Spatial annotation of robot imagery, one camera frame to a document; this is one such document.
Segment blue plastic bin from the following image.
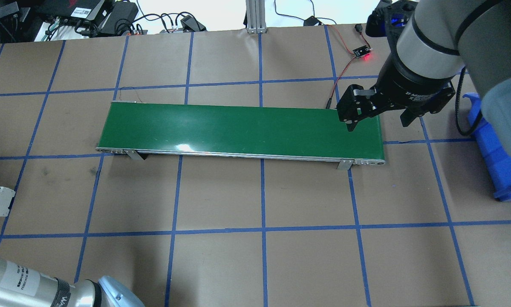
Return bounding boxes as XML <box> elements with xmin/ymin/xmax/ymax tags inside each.
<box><xmin>462</xmin><ymin>93</ymin><xmax>511</xmax><ymax>202</ymax></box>

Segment green conveyor belt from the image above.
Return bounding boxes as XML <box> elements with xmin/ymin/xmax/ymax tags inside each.
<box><xmin>96</xmin><ymin>101</ymin><xmax>386</xmax><ymax>169</ymax></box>

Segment small sensor board red LED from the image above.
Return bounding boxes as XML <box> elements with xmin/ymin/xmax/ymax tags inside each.
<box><xmin>352</xmin><ymin>45</ymin><xmax>372</xmax><ymax>61</ymax></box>

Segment black power adapter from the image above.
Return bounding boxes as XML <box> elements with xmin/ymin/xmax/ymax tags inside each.
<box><xmin>180</xmin><ymin>15</ymin><xmax>207</xmax><ymax>32</ymax></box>

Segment red black sensor wire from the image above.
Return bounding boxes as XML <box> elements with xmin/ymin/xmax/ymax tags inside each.
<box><xmin>325</xmin><ymin>24</ymin><xmax>372</xmax><ymax>110</ymax></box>

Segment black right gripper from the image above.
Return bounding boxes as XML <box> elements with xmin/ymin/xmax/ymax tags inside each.
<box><xmin>336</xmin><ymin>55</ymin><xmax>456</xmax><ymax>132</ymax></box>

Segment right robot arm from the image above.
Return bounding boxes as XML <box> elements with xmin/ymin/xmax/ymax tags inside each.
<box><xmin>336</xmin><ymin>0</ymin><xmax>511</xmax><ymax>156</ymax></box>

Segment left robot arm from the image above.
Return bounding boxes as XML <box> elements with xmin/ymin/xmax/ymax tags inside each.
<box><xmin>0</xmin><ymin>258</ymin><xmax>144</xmax><ymax>307</ymax></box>

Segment aluminium frame post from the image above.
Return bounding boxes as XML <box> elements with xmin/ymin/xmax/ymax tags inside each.
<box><xmin>245</xmin><ymin>0</ymin><xmax>267</xmax><ymax>35</ymax></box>

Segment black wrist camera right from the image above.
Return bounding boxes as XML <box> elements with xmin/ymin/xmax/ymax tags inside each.
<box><xmin>366</xmin><ymin>0</ymin><xmax>418</xmax><ymax>38</ymax></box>

